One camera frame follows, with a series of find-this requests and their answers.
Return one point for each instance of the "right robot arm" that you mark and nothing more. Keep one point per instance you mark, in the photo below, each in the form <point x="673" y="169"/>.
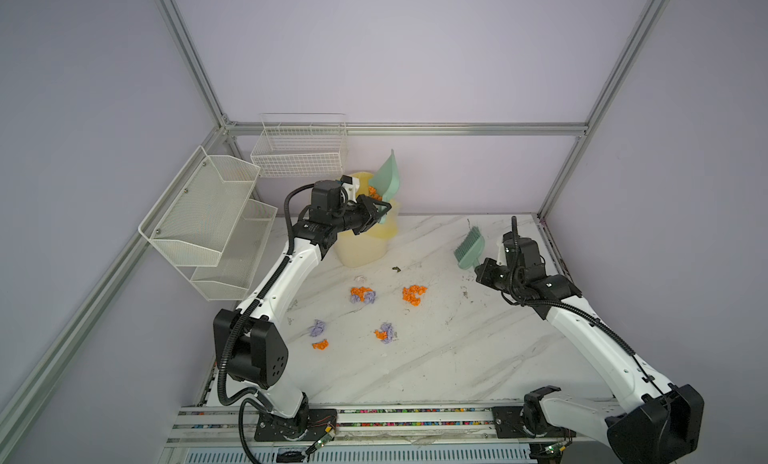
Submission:
<point x="649" y="420"/>

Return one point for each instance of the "yellow lined trash bin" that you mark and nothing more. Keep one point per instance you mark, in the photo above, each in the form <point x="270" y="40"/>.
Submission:
<point x="358" y="250"/>

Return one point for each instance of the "purple orange scraps lower centre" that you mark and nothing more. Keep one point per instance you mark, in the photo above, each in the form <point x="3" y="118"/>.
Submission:
<point x="385" y="333"/>

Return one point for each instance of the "orange scrap far left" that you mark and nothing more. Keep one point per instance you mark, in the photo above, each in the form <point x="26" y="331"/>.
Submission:
<point x="321" y="345"/>

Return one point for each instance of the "orange scraps lower right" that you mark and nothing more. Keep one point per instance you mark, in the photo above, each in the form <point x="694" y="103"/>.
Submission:
<point x="373" y="193"/>

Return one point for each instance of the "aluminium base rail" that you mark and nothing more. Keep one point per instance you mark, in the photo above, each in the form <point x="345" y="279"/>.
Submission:
<point x="449" y="433"/>

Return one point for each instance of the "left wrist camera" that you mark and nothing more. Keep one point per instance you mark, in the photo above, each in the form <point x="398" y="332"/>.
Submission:
<point x="350" y="186"/>

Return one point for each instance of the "orange scraps centre pile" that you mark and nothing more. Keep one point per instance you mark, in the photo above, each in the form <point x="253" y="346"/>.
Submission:
<point x="413" y="294"/>

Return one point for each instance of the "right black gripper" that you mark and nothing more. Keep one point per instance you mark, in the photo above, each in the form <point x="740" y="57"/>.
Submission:
<point x="482" y="271"/>

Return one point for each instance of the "green hand brush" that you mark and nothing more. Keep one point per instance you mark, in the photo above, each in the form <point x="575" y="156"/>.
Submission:
<point x="469" y="252"/>

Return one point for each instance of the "orange purple scraps left-centre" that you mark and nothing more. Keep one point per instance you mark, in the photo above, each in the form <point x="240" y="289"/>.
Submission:
<point x="363" y="295"/>

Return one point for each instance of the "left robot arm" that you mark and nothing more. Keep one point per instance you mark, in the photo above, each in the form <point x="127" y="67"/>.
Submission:
<point x="251" y="353"/>

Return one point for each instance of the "lower white mesh shelf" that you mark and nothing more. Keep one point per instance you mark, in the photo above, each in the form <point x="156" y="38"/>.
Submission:
<point x="233" y="277"/>

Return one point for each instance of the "white wire basket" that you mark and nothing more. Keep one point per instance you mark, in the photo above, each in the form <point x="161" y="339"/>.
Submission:
<point x="301" y="145"/>

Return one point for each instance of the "white mesh shelf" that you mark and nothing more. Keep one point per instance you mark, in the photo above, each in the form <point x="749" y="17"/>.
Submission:
<point x="233" y="277"/>
<point x="192" y="222"/>

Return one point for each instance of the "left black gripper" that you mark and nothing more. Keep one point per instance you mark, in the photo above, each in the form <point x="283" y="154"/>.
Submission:
<point x="370" y="213"/>

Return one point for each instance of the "upper white mesh shelf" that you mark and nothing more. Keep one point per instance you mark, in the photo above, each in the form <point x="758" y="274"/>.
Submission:
<point x="192" y="222"/>

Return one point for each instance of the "green plastic dustpan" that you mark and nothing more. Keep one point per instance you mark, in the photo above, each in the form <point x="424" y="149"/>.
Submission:
<point x="387" y="182"/>

